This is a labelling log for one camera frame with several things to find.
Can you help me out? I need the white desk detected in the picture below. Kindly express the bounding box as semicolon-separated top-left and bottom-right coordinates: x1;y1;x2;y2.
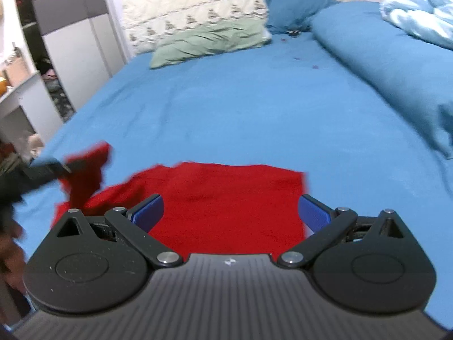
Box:
0;70;65;165

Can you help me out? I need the person's left hand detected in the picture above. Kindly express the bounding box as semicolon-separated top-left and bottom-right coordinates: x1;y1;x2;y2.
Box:
0;214;27;295

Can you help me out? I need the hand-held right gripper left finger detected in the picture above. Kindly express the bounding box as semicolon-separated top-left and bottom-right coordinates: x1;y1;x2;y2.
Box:
53;194;183;268

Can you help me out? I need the white and grey wardrobe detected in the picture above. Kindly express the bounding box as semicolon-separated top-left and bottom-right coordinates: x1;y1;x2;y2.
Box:
14;0;127;123

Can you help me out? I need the cardboard box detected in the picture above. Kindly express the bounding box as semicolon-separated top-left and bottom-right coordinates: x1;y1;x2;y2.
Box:
3;56;29;88

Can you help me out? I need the blue duvet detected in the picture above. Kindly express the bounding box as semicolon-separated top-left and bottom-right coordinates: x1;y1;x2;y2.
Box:
311;1;453;160

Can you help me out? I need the light blue quilt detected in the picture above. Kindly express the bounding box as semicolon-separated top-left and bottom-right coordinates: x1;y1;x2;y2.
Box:
380;0;453;51

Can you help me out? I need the red small garment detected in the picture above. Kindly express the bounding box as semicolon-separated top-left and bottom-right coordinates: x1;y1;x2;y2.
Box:
51;142;309;256

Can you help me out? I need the cream quilted headboard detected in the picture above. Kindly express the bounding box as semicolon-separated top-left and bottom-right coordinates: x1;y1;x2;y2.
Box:
120;0;369;56

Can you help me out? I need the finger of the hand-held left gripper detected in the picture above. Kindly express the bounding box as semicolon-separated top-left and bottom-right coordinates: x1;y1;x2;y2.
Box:
27;157;89;186

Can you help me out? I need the green pillow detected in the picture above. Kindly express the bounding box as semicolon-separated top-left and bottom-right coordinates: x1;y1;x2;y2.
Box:
149;18;273;70

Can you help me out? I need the blue pillow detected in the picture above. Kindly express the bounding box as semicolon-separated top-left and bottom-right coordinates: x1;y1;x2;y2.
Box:
262;0;342;37

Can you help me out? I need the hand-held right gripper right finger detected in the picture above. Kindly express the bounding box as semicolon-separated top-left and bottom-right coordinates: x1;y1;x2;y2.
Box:
277;194;415;268

